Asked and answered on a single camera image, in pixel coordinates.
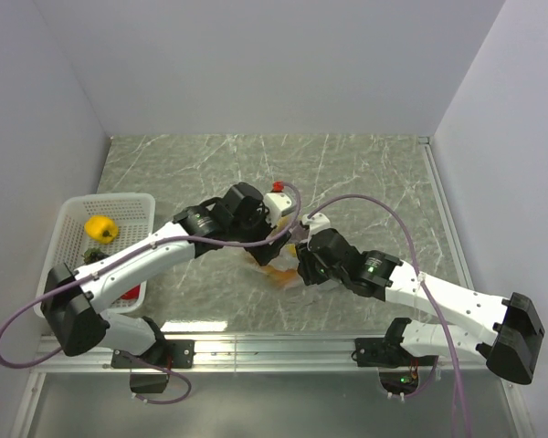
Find clear plastic bag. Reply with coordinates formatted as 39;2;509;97
241;214;343;297

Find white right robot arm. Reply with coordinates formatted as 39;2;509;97
296;228;545;385

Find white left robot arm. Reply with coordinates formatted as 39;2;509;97
41;182;296;367

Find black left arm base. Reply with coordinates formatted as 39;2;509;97
111;339;195;401

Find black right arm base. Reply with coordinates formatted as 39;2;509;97
351;338;438;401

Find red pepper in basket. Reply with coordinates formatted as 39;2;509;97
121;285;141;300

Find white plastic basket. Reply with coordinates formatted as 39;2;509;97
36;193;155;297

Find yellow bell pepper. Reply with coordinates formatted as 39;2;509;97
84;215;119;245

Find dark grape bunch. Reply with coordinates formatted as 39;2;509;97
83;247;108;265

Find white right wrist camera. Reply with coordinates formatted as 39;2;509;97
300;213;331;236

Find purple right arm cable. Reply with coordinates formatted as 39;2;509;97
303;194;474;438

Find aluminium side rail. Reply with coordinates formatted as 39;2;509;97
414;136;472;287

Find aluminium mounting rail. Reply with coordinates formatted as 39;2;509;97
32;331;515;374

